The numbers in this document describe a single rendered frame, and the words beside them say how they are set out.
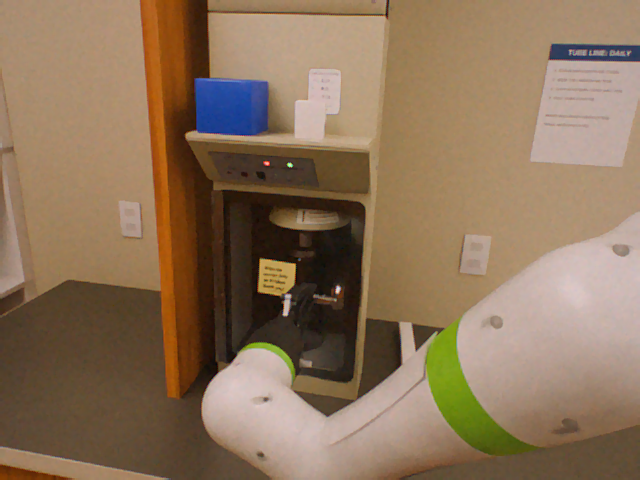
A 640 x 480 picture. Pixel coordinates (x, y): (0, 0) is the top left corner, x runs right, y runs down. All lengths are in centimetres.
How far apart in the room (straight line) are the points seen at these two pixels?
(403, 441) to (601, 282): 24
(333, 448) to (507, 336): 29
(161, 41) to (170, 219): 31
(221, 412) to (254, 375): 6
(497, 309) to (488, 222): 104
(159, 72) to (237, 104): 15
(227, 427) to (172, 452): 40
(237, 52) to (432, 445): 75
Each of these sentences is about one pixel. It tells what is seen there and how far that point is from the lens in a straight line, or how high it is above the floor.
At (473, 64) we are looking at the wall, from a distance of 136.
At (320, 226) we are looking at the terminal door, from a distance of 97.
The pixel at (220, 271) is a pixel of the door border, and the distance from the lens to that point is 107.
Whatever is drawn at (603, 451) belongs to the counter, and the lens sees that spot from 120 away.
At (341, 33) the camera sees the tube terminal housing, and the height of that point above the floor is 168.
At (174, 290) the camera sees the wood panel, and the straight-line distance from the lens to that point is 104.
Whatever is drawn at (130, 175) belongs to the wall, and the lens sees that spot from 163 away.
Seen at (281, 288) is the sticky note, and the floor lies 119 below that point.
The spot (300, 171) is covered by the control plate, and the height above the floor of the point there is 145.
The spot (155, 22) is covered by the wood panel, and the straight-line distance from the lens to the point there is 95.
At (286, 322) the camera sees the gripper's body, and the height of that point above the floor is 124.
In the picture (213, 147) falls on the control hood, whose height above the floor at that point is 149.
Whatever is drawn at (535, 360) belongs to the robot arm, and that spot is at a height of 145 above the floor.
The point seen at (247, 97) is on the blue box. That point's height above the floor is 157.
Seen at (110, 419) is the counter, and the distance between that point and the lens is 114.
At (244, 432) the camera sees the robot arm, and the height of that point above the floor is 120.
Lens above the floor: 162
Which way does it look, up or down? 19 degrees down
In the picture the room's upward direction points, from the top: 2 degrees clockwise
